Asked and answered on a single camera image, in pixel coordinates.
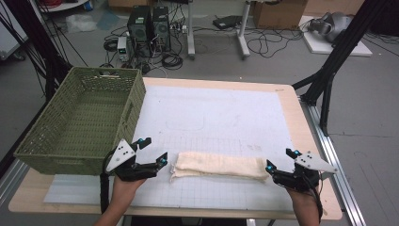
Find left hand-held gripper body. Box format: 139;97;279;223
105;138;160;183

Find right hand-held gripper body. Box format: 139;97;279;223
272;151;340;193

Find cream towel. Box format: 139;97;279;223
169;151;271;184

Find person's right hand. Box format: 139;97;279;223
286;186;320;210

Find person's left hand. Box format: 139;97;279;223
111;175;147;202

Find green wicker basket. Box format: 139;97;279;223
13;66;148;176

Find white grid mat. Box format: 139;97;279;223
42;84;296;212

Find small white power supply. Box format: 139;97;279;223
116;35;132;63

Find black metal stand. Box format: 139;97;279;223
291;0;399;137
2;0;73;102

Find white floor platform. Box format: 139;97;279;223
298;15;374;57

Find black computer tower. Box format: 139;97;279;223
152;6;172;53
126;5;154;58

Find white desk leg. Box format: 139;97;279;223
186;0;197;61
236;0;252;60

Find grey robot head shell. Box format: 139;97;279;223
308;11;354;43

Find clear plastic bag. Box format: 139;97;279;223
65;13;99;34

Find brown cardboard box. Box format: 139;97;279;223
251;0;309;30

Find flat black device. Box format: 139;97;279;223
212;14;244;31

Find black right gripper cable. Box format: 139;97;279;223
310;179;325;221

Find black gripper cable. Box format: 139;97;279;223
310;179;325;221
99;148;118;215

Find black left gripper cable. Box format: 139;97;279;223
99;148;118;215

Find aluminium rail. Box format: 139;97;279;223
0;157;30;205
300;96;367;226

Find coiled black cable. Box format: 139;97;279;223
161;52;184;71

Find tangled black floor cables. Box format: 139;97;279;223
246;25;306;59

